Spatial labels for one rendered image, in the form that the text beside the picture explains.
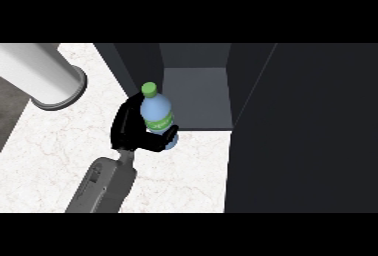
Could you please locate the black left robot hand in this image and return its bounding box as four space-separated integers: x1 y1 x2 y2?
109 91 179 154

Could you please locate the blue water bottle green cap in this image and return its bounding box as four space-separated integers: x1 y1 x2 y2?
138 81 179 151

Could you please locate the dark grey cabinet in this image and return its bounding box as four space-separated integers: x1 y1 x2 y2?
92 42 277 132

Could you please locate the white cylindrical appliance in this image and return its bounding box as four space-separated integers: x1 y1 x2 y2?
0 42 89 112

